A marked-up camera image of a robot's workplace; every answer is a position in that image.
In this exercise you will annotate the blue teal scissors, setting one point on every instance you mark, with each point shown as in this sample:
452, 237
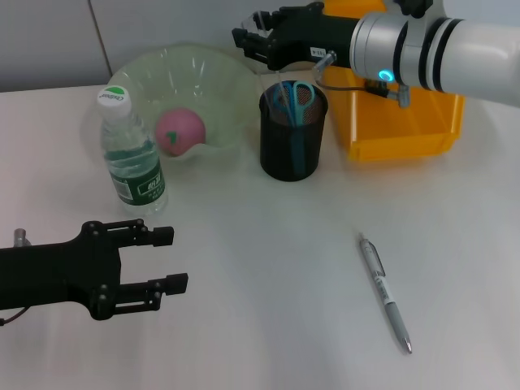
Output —
295, 120

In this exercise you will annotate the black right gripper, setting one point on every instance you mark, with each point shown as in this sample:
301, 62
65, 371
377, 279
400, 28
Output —
317, 36

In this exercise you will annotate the pink peach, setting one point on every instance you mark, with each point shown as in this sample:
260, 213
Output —
187, 126

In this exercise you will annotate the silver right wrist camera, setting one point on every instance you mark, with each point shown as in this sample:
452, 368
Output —
414, 6

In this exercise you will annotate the black mesh pen cup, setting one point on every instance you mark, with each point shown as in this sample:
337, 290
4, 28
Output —
280, 162

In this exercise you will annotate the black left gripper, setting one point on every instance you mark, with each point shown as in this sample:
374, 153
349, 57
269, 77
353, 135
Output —
61, 272

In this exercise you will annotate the yellow plastic storage bin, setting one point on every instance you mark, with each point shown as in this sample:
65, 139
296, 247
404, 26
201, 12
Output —
406, 130

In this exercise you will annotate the grey ballpoint pen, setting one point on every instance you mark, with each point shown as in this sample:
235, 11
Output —
396, 321

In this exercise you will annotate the translucent green fruit plate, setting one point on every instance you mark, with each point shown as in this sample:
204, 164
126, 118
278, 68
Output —
195, 81

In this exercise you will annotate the clear green-label water bottle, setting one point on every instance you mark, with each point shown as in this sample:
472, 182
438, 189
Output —
134, 178

